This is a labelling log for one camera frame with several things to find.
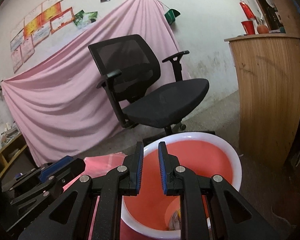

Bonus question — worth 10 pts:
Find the red white trash bin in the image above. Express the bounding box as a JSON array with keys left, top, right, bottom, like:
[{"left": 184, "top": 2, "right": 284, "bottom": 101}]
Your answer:
[{"left": 121, "top": 131, "right": 243, "bottom": 240}]

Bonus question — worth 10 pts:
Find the green dustpan on wall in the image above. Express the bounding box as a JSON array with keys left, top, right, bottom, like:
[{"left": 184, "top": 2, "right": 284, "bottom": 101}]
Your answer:
[{"left": 165, "top": 9, "right": 180, "bottom": 25}]

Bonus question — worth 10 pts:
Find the wooden cabinet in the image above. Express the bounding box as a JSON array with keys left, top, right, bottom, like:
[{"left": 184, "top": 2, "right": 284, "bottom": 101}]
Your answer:
[{"left": 226, "top": 34, "right": 300, "bottom": 169}]

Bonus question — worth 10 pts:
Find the wooden low shelf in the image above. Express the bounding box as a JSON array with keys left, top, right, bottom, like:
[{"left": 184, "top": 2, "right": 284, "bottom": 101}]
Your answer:
[{"left": 0, "top": 133, "right": 28, "bottom": 178}]

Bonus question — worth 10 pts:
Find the pink hanging sheet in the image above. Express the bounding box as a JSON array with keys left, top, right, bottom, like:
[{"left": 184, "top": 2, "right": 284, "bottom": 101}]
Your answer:
[{"left": 1, "top": 0, "right": 179, "bottom": 166}]

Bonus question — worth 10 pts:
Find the red plastic cup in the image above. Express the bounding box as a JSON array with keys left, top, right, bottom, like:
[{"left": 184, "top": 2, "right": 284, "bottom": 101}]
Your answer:
[{"left": 241, "top": 20, "right": 255, "bottom": 35}]

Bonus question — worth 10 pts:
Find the stack of papers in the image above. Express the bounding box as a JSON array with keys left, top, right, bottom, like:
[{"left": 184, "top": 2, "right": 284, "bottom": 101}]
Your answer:
[{"left": 0, "top": 122, "right": 20, "bottom": 147}]

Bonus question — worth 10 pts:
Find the pink checked tablecloth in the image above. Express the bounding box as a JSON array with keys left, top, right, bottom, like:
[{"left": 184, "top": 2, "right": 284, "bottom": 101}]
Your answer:
[{"left": 62, "top": 152, "right": 128, "bottom": 240}]

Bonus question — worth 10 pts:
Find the black office chair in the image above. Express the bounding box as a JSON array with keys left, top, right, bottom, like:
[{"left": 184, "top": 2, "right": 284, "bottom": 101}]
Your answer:
[{"left": 88, "top": 34, "right": 210, "bottom": 135}]

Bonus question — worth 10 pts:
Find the orange fruit on cabinet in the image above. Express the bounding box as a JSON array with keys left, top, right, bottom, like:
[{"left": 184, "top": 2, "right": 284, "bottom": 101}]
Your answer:
[{"left": 256, "top": 24, "right": 269, "bottom": 34}]

